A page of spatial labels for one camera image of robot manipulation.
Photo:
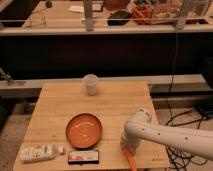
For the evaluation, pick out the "black object on bench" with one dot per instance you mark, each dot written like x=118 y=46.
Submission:
x=118 y=18

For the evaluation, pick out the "orange carrot-shaped pepper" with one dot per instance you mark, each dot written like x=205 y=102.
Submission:
x=130 y=158

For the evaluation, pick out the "black rectangular box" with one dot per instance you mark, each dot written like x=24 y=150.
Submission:
x=83 y=157

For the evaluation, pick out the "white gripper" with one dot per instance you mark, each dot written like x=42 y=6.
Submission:
x=129 y=142

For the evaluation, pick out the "white plastic bottle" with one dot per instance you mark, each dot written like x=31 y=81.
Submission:
x=39 y=153

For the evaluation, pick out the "metal frame post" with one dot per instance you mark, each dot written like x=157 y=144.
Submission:
x=88 y=15
x=185 y=9

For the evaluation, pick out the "orange plate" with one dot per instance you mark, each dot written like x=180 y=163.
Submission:
x=83 y=131

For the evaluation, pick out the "white paper sheet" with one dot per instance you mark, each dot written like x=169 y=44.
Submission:
x=78 y=9

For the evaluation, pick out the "metal frame post left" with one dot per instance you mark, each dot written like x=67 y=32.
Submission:
x=88 y=15

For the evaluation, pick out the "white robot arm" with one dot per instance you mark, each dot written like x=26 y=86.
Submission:
x=139 y=127

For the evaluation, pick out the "metal frame post right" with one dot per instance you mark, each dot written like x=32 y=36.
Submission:
x=185 y=9

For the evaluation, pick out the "orange crate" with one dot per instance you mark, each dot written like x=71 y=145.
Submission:
x=142 y=15

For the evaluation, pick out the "white ceramic cup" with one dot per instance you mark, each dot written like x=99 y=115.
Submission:
x=90 y=82

